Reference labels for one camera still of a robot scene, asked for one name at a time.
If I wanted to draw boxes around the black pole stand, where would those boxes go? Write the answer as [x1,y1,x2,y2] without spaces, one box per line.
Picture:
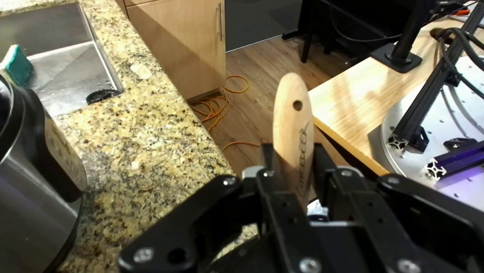
[370,0,436,75]

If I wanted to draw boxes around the wooden spoon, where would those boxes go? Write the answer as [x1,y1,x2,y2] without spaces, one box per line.
[271,72,317,210]

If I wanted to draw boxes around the wooden base cabinet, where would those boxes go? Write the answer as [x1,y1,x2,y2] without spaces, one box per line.
[116,0,229,101]

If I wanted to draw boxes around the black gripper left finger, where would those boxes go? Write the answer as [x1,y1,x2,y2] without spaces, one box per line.
[117,143,324,273]

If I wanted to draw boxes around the green sponge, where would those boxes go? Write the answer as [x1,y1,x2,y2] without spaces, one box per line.
[0,43,37,89]

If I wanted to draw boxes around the stainless steel sink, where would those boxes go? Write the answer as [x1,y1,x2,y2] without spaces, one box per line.
[0,2,126,120]

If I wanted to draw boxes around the stainless steel pressure cooker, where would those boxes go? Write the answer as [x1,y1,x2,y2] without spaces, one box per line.
[0,73,90,273]

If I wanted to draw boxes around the black aluminium extrusion post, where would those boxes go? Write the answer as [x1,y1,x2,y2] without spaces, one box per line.
[388,2,484,151]

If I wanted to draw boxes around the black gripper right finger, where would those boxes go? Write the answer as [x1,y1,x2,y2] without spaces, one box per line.
[308,143,484,273]

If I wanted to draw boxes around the light wooden table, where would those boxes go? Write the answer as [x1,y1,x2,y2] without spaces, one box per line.
[308,17,484,180]

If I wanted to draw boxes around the short aluminium extrusion bar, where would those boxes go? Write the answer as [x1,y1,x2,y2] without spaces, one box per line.
[424,142,484,181]

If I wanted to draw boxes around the black table cables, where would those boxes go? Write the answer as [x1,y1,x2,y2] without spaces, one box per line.
[429,25,484,104]

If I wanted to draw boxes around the orange floor cable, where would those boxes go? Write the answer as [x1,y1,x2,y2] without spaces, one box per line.
[191,75,264,154]

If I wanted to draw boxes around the black sink strainer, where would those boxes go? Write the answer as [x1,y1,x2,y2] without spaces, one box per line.
[85,89,120,107]

